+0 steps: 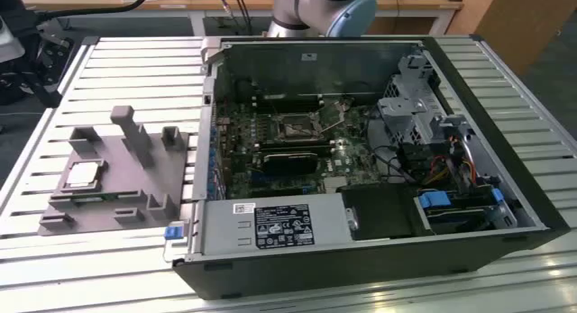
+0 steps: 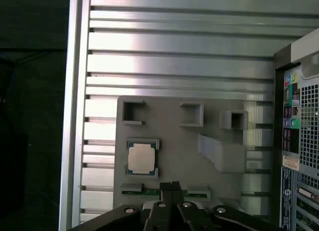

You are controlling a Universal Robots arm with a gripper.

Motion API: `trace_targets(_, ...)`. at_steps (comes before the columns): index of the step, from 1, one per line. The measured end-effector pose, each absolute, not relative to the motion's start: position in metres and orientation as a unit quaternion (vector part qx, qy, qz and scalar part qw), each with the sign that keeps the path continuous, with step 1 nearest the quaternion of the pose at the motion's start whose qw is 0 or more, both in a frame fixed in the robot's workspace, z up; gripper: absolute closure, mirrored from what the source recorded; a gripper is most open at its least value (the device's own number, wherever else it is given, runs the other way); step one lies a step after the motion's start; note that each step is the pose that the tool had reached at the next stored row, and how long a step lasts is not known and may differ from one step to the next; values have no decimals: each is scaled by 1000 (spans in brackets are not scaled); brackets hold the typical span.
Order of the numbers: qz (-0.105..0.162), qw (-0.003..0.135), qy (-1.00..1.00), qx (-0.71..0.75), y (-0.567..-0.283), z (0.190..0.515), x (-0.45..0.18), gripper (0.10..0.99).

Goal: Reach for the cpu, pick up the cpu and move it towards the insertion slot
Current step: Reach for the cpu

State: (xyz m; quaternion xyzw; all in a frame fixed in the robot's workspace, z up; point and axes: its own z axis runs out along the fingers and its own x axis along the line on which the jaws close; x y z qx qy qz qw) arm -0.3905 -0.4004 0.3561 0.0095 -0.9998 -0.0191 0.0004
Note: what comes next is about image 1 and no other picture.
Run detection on silver square CPU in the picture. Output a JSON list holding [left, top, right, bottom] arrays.
[[65, 163, 101, 189]]

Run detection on silver metal drive cage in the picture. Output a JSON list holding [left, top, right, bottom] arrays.
[[377, 54, 445, 145]]

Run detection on green motherboard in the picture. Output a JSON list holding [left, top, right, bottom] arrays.
[[209, 96, 395, 201]]

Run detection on CPU socket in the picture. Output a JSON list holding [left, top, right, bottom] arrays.
[[275, 114, 327, 141]]

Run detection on small silver heatsink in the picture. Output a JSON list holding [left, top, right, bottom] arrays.
[[325, 177, 351, 194]]

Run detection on grey plastic parts rack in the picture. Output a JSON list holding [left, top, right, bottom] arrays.
[[36, 105, 191, 238]]

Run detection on black graphics card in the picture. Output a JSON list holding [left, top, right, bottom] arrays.
[[261, 152, 320, 176]]

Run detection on coloured wire bundle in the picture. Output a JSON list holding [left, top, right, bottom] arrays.
[[423, 153, 480, 186]]

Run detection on black wire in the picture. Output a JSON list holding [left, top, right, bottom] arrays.
[[367, 110, 408, 183]]

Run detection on black open PC case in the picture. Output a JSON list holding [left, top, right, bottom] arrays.
[[171, 34, 572, 301]]

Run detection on grey power supply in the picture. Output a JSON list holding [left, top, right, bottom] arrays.
[[197, 194, 353, 255]]

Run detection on hard disk in blue carrier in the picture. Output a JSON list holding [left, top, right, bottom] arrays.
[[415, 187, 517, 235]]

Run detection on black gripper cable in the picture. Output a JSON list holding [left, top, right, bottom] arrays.
[[43, 0, 160, 22]]

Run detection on green RAM stick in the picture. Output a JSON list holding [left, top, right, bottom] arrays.
[[71, 195, 121, 203]]

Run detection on wooden cabinet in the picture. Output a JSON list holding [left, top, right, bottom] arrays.
[[473, 0, 577, 77]]

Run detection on wooden desk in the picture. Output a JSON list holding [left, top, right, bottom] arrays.
[[20, 0, 465, 37]]

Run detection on metal socket cover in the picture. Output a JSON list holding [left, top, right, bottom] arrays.
[[328, 97, 360, 124]]

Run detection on black hanging cables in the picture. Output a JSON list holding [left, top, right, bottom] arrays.
[[215, 0, 255, 34]]

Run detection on black plastic shroud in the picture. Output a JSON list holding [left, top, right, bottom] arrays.
[[340, 184, 428, 241]]

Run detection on black RAM slot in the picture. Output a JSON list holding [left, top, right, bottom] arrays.
[[257, 141, 333, 150], [259, 146, 336, 156]]

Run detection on thin wire locking lever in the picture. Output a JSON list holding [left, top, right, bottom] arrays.
[[323, 116, 351, 131]]

